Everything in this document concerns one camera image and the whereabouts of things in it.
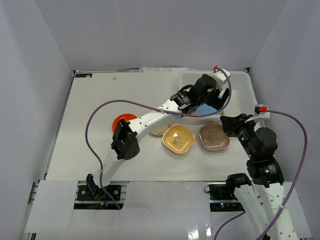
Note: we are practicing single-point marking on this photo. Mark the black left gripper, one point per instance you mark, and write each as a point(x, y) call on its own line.
point(216, 97)

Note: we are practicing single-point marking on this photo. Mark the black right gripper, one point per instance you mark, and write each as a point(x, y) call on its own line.
point(229, 123)

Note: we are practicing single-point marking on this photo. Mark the brown square panda dish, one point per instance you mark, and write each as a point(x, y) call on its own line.
point(213, 137)

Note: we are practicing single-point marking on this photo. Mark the blue round plate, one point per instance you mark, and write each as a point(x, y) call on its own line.
point(205, 109)

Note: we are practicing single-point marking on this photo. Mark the yellow square panda dish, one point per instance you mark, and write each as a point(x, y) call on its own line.
point(178, 139)

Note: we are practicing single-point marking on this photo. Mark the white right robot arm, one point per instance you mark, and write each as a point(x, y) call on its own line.
point(261, 191)

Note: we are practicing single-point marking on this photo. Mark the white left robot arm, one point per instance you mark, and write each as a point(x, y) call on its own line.
point(128, 133)

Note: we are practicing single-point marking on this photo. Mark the white plastic bin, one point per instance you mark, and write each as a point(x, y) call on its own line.
point(243, 99)

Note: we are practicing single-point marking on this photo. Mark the beige patterned small plate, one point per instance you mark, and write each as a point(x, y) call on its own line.
point(161, 130)

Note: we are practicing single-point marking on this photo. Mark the black label sticker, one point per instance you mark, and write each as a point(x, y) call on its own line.
point(83, 75)

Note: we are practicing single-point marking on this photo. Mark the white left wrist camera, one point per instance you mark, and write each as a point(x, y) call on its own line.
point(219, 77)

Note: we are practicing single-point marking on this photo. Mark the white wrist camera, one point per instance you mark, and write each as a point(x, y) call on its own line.
point(219, 77)
point(260, 114)

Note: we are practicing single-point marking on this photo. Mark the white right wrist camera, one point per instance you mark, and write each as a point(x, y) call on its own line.
point(260, 114)

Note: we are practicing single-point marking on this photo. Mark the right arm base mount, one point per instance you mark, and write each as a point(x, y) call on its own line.
point(220, 199)

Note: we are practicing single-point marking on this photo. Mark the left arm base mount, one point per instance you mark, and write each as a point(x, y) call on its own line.
point(90, 196)

